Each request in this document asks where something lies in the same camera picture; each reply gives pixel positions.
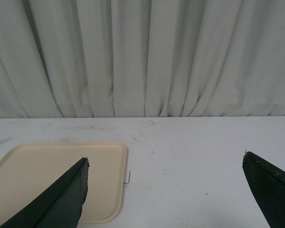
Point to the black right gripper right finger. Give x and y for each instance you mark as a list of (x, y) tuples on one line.
[(267, 184)]

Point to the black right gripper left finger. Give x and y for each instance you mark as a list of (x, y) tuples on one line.
[(60, 205)]

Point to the beige rectangular plastic tray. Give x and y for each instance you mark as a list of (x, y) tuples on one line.
[(28, 169)]

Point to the grey pleated curtain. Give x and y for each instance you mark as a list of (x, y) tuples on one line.
[(142, 58)]

